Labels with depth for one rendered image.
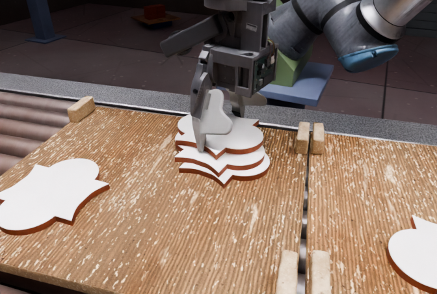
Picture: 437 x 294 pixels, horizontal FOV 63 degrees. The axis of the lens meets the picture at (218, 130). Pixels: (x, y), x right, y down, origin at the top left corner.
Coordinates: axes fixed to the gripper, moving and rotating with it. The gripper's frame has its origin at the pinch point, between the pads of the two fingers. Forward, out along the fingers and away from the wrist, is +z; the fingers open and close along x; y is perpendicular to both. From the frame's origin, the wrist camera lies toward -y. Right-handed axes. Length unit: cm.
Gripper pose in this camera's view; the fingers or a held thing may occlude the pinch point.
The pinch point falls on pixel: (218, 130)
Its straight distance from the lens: 54.7
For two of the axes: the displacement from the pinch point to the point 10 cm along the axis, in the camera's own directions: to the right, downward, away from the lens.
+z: 0.0, 8.6, 5.0
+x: 5.6, -4.2, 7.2
